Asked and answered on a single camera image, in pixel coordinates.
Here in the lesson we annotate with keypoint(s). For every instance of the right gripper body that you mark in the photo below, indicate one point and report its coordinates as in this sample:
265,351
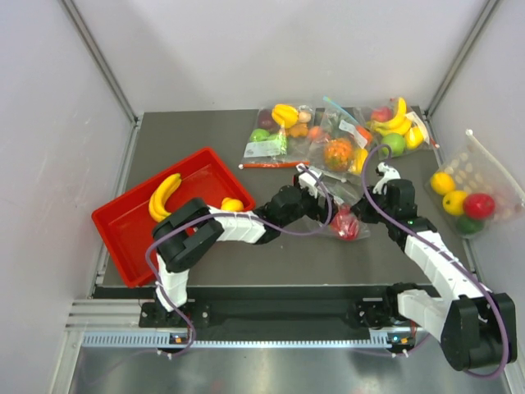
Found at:
370,213

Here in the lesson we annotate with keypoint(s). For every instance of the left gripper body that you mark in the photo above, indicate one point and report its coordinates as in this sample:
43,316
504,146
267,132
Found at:
310,208

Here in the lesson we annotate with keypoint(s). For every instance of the zip bag with bananas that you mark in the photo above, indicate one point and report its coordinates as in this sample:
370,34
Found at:
344,194

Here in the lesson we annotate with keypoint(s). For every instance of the red fake dragon fruit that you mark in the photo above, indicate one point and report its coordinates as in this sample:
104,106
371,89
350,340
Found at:
345,225

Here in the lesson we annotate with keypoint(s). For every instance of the yellow fake lemon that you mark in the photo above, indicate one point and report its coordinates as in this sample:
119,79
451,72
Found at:
232,205

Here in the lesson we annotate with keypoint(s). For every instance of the yellow fake banana bunch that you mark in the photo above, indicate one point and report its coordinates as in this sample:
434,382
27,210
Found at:
157,202

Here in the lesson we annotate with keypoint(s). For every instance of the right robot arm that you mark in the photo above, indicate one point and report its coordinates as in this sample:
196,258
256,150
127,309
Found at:
474,326

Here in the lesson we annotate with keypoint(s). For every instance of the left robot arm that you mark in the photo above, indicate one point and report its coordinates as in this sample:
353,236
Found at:
183,238

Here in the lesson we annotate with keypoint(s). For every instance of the zip bag with orange fruit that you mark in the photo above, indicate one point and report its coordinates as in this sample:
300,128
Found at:
341,143

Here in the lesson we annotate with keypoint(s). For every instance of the zip bag with green fruit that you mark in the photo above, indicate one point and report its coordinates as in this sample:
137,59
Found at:
279,138

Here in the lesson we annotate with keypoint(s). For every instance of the zip bag with banana apple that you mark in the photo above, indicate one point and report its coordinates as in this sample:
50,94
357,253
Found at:
399,128

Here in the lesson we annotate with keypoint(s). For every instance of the zip bag with lemons tomato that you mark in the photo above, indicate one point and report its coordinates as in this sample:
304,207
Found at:
474,191

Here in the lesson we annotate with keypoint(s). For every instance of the red plastic tray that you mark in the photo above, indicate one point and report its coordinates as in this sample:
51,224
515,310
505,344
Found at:
126,227

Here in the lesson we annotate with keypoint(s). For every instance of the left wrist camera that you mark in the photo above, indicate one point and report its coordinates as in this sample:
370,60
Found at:
308,182

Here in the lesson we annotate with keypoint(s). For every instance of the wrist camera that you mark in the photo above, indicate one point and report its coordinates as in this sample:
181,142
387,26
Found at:
386,173
308,182

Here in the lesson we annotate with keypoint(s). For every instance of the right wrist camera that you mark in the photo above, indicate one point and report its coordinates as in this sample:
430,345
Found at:
386,173

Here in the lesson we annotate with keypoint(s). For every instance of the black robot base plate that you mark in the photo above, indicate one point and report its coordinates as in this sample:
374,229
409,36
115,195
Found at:
354,307

